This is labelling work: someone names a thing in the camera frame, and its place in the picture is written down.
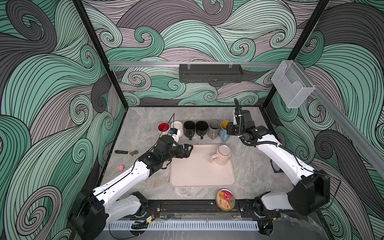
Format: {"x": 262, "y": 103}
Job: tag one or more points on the aluminium rail wall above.
{"x": 166, "y": 64}
{"x": 353, "y": 110}

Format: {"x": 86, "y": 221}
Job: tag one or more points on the white ribbed mug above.
{"x": 178, "y": 125}

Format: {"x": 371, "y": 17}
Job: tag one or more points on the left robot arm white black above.
{"x": 92, "y": 210}

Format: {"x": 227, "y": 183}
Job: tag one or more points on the clear acrylic wall holder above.
{"x": 292, "y": 83}

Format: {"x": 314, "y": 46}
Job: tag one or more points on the black mug white base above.
{"x": 201, "y": 128}

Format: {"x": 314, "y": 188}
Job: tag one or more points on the pink mug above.
{"x": 222, "y": 155}

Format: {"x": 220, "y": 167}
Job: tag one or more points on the blue mug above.
{"x": 223, "y": 133}

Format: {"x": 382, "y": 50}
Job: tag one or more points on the grey mug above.
{"x": 214, "y": 129}

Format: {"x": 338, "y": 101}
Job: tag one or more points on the black wall basket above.
{"x": 210, "y": 73}

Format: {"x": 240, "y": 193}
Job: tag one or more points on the round colourful tin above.
{"x": 225, "y": 200}

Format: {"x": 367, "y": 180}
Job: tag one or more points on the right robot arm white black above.
{"x": 311, "y": 188}

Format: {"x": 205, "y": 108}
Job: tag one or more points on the cream mug red inside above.
{"x": 164, "y": 128}

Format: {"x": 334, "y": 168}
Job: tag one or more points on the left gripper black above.
{"x": 186, "y": 153}

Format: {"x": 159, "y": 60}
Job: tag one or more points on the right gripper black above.
{"x": 230, "y": 128}

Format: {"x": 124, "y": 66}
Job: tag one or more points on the aluminium rail back wall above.
{"x": 166, "y": 64}

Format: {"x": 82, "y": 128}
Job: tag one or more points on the beige plastic tray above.
{"x": 198, "y": 171}

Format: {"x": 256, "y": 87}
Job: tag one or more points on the aluminium rail right wall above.
{"x": 353, "y": 110}

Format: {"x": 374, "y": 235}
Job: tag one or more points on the pink small toy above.
{"x": 121, "y": 168}

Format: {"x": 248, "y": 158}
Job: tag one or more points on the white slotted cable duct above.
{"x": 179, "y": 225}

